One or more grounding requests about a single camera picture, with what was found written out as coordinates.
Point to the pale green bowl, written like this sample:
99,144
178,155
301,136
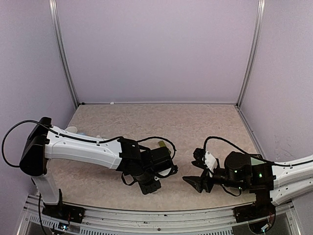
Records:
256,161

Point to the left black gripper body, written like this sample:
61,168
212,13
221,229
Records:
146,189

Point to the right aluminium frame post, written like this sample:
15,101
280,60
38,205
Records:
253,52

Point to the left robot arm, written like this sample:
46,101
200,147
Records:
46,142

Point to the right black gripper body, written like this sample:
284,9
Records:
205,176

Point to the light blue mug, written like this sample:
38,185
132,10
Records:
73,129

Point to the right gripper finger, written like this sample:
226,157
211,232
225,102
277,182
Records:
196,182
200,164

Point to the aluminium frame post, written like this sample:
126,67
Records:
62,52
253,52

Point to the left aluminium frame post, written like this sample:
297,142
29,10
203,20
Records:
62,52

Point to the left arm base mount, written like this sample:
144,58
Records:
65,212

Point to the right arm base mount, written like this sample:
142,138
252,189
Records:
253,211

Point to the front aluminium rail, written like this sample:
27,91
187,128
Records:
98,221

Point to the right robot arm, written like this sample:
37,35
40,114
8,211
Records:
271,182

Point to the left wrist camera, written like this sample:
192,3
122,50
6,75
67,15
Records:
168,172

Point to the green weekly pill organizer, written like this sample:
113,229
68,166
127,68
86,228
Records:
162,143

